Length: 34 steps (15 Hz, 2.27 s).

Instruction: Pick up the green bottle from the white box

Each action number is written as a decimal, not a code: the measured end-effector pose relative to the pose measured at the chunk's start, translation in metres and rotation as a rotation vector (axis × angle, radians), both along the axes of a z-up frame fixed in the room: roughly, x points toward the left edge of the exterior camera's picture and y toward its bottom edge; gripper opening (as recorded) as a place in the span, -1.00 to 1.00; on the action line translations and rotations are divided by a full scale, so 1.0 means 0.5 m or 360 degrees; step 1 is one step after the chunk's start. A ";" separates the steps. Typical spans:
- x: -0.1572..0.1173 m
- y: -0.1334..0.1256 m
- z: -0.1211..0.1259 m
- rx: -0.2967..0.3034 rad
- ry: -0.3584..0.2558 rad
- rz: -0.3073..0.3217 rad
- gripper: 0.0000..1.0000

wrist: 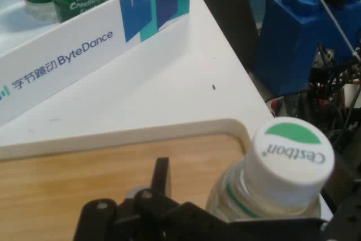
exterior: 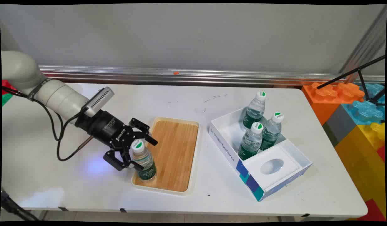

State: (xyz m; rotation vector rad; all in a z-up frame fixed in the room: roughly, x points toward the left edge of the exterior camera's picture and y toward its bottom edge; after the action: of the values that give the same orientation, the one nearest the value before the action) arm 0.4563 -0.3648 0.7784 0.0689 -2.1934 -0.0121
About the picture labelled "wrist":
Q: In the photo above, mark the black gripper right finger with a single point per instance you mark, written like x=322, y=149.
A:
x=348, y=221

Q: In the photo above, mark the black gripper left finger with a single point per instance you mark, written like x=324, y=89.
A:
x=158, y=224

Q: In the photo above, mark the white ByteDance printed box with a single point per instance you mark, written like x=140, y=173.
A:
x=70, y=54

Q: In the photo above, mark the dark blue studded block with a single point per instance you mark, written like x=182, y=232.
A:
x=293, y=46

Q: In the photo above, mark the wooden tray with white rim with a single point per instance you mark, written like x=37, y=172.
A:
x=84, y=173

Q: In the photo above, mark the Cestbon water bottle white cap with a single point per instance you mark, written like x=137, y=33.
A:
x=293, y=162

